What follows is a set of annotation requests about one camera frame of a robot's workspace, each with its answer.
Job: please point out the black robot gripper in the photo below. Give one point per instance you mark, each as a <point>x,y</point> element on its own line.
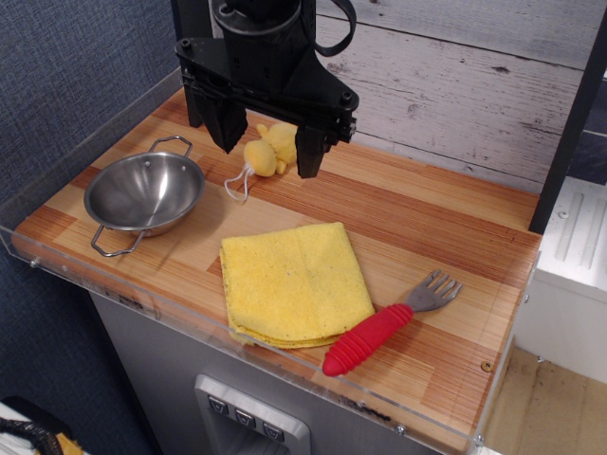
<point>264,57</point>

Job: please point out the red handled metal fork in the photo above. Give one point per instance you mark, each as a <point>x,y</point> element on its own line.
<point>361,342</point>

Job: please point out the folded yellow cloth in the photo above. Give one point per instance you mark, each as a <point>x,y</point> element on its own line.
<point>296,288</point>

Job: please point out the yellow plush toy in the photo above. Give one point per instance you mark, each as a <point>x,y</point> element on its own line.
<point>270,154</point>

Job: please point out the clear acrylic table guard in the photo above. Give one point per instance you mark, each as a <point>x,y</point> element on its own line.
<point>429,388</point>

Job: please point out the grey toy dispenser panel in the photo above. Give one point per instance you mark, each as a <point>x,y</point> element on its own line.
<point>237,423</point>

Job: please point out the white ridged side unit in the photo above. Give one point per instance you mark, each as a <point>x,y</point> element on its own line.
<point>562,318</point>

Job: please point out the black yellow object bottom left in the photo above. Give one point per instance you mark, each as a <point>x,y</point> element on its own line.
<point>29,429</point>

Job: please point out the stainless steel two-handled bowl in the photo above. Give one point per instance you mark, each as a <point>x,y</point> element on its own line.
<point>145,194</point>

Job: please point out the black left frame post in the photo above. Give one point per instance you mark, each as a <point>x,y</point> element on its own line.
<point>192,19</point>

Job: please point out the black frame post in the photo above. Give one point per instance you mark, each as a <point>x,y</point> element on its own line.
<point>581,107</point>
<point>192,19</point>

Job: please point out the black right frame post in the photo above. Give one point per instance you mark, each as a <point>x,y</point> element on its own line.
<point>581,107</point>

